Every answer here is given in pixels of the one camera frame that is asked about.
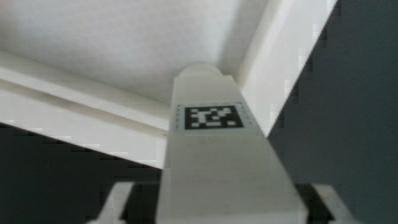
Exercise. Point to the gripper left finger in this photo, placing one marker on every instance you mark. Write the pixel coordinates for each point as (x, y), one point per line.
(131, 204)

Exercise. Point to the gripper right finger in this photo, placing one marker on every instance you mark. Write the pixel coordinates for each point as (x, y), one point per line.
(328, 210)

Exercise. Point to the white desk leg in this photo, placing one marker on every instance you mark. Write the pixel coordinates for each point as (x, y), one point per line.
(227, 186)

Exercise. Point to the white desk top tray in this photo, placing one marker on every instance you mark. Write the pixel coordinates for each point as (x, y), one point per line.
(94, 53)

